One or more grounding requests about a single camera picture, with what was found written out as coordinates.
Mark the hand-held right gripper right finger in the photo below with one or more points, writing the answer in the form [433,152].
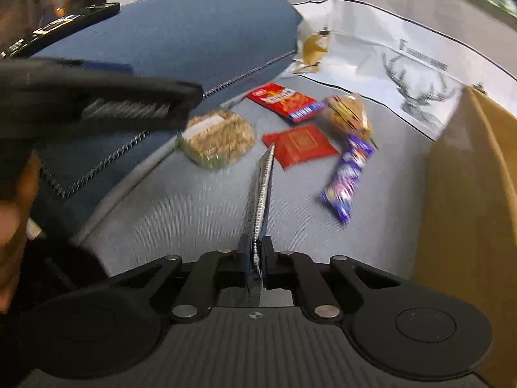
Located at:
[268,262]

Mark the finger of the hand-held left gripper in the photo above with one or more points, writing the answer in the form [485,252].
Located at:
[101,93]
[60,24]

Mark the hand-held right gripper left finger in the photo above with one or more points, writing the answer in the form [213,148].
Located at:
[247,258]

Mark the silver clear snack packet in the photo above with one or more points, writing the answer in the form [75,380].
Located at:
[261,186]

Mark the purple snack packet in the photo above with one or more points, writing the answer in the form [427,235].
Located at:
[349,173]

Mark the clear oat cake packet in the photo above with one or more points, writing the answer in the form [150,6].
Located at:
[220,139]

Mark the red orange-print snack packet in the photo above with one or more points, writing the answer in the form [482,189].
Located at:
[284,102]

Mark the golden clear-wrapped snack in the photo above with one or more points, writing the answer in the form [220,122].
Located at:
[349,115]

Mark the brown cardboard box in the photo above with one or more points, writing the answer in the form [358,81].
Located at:
[472,230]

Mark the person's left hand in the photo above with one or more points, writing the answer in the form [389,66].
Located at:
[12,242]

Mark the blue zippered cushion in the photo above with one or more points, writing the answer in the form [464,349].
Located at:
[181,36]

